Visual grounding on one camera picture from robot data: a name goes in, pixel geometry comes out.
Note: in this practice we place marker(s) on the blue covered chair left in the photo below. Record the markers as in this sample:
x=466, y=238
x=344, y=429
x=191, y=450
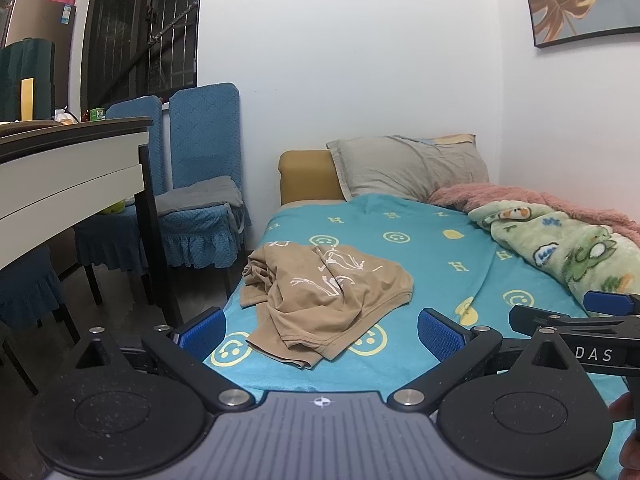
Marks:
x=113, y=240

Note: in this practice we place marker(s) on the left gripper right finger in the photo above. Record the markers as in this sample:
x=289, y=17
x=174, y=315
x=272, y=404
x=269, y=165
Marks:
x=462, y=354

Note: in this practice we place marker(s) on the grey folded cloth on chair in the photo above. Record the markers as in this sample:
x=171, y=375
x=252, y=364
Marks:
x=212, y=192

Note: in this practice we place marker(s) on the yellow pillow behind grey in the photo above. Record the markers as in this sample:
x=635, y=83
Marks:
x=450, y=139

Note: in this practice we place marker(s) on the green cartoon fleece blanket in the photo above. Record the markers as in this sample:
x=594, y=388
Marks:
x=581, y=256

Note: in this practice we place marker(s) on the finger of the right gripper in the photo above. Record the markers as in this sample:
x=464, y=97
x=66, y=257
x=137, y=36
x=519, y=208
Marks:
x=611, y=303

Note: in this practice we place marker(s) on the tan t-shirt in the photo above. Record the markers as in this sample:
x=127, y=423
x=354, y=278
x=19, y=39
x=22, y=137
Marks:
x=312, y=302

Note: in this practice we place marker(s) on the teal smiley bed sheet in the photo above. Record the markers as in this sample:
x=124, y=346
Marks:
x=457, y=268

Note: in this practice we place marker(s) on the blue covered chair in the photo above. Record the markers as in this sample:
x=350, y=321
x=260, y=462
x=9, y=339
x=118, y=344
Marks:
x=113, y=240
x=203, y=217

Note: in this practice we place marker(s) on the yellow green toy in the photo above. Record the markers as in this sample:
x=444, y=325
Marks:
x=116, y=208

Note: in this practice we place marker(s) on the blue covered chair right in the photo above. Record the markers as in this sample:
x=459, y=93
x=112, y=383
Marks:
x=203, y=217

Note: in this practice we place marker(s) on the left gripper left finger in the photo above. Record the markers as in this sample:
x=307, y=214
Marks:
x=180, y=354

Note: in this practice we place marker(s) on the mustard yellow headboard cushion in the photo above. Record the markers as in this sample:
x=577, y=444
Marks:
x=308, y=175

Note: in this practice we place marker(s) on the dark green chair back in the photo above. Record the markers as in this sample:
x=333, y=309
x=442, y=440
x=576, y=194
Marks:
x=27, y=81

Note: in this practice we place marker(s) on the dark window door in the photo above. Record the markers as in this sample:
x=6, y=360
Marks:
x=136, y=48

